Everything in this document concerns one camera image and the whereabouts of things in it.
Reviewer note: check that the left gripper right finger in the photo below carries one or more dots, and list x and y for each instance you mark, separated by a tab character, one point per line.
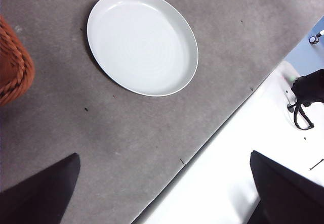
291	198

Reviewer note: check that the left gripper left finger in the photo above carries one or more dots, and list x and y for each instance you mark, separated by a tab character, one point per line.
38	198

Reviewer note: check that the thin black rod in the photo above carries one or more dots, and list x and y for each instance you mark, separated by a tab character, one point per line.
316	164

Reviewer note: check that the brown wicker basket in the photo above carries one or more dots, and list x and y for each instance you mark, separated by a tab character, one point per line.
12	64

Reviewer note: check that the white leg with caster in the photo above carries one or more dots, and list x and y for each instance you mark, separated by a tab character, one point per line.
314	39

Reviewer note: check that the pale grey round plate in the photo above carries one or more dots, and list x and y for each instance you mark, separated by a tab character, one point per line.
141	44

